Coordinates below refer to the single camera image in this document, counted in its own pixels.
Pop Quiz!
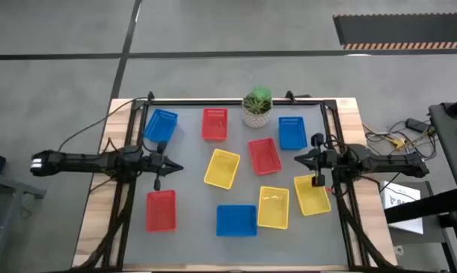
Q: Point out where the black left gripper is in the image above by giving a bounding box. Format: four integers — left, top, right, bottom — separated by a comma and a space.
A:
139, 140, 185, 192

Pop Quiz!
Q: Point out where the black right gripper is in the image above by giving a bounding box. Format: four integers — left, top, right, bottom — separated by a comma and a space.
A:
293, 133, 343, 187

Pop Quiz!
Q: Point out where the blue plastic basket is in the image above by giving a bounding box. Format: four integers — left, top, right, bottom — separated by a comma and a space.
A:
215, 204, 258, 238
277, 115, 308, 151
143, 108, 179, 144

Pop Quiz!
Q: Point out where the yellow plastic basket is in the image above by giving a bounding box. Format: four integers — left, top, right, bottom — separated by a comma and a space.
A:
293, 173, 333, 218
203, 148, 242, 190
256, 185, 290, 231

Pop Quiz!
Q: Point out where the red plastic basket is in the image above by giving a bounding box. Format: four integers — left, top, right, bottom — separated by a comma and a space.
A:
201, 107, 230, 143
247, 136, 283, 177
145, 189, 178, 234

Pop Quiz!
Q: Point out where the white patterned plant pot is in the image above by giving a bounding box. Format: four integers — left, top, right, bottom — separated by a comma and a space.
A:
241, 99, 273, 129

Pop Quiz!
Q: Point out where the green potted plant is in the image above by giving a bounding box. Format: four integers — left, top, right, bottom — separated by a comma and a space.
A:
243, 85, 274, 116

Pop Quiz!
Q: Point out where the white cardboard box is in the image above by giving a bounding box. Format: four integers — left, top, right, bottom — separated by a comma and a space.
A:
379, 180, 424, 236

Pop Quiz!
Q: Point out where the black power adapter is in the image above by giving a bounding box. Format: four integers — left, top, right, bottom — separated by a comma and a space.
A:
405, 118, 431, 134

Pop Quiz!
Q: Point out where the black metal beam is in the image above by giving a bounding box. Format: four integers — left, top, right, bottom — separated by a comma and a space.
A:
383, 188, 457, 225

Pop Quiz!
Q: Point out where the black side table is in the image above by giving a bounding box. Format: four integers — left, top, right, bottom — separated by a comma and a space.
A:
427, 94, 457, 214

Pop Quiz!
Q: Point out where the black striped floor ramp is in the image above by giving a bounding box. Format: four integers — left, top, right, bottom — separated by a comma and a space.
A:
333, 12, 457, 52

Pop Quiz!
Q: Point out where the grey metal stand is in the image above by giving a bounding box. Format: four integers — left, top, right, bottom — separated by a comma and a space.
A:
0, 170, 48, 273

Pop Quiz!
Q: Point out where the black metal table frame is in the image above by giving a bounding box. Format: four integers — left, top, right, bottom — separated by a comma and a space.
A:
72, 90, 399, 273

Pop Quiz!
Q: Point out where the black floor cable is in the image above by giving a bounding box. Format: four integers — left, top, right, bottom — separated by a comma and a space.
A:
362, 121, 437, 153

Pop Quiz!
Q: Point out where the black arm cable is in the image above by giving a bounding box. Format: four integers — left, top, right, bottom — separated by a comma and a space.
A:
57, 96, 150, 153

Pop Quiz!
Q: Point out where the yellow cable plug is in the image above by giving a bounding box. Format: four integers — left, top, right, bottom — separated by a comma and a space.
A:
387, 136, 407, 150

